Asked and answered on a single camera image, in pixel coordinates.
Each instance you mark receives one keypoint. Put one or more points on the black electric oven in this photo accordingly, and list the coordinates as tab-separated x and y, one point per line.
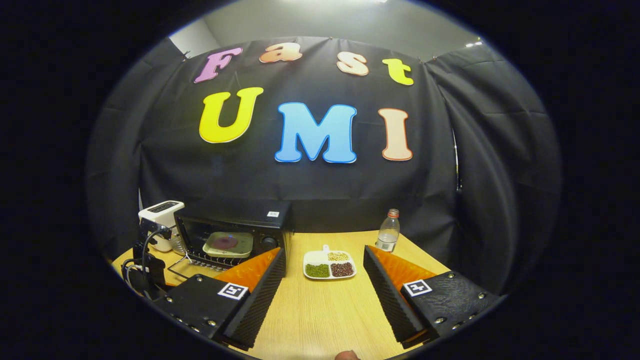
240	212

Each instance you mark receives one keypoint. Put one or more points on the black backdrop cloth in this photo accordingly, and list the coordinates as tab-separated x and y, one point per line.
475	175

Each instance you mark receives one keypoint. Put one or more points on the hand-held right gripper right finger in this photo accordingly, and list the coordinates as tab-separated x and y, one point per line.
390	305

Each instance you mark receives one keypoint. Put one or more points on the clear plastic bottle red label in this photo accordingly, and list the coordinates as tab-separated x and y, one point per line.
387	237

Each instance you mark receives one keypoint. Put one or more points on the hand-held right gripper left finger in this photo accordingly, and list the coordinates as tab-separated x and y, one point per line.
257	305

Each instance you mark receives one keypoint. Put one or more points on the white toaster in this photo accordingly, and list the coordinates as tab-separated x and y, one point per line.
162	215

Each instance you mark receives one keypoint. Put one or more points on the pale square plate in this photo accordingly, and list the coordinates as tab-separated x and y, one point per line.
240	251

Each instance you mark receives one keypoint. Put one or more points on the purple round food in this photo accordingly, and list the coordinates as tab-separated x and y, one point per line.
225	242

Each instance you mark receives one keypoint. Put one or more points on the white divided dish of beans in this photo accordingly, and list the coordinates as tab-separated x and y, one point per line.
317	271

